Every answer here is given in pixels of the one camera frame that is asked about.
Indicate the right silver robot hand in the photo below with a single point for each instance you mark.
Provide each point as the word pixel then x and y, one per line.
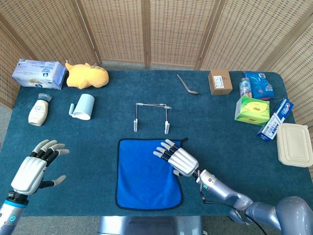
pixel 183 161

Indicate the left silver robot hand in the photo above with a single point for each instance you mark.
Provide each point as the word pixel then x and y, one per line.
pixel 29 171

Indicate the blue cloth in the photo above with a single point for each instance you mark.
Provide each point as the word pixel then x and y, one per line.
pixel 144 178

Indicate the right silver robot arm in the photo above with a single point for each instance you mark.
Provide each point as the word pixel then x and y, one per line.
pixel 269 210

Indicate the teal carpet table cover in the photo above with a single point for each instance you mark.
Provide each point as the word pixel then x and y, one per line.
pixel 85 159

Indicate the cream bottle with blue cap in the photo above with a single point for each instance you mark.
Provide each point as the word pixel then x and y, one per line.
pixel 39 111

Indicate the metal spoon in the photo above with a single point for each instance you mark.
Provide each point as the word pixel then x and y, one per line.
pixel 193 92

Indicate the grey robot torso base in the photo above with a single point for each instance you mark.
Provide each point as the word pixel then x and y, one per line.
pixel 151 226

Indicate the green tissue pack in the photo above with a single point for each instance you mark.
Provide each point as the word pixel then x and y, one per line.
pixel 252 111

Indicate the pale blue plastic cup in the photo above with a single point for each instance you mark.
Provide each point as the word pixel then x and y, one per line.
pixel 85 105

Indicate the small brown cardboard box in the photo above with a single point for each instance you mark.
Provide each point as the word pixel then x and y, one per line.
pixel 220 82

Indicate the small clear snack jar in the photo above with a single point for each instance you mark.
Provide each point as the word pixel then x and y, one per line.
pixel 245 88

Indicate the white and purple carton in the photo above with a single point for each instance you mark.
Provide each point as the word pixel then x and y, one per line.
pixel 36 73

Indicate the blue and white toothpaste box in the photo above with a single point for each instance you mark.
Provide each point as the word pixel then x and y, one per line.
pixel 278 117

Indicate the blue snack bag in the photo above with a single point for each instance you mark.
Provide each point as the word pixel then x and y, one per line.
pixel 262 85

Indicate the yellow plush toy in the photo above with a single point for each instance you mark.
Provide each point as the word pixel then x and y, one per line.
pixel 88 77

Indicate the beige lidded food container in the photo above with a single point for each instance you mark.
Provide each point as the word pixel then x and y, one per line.
pixel 294 144

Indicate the woven bamboo folding screen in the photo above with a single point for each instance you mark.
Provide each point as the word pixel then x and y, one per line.
pixel 176 31

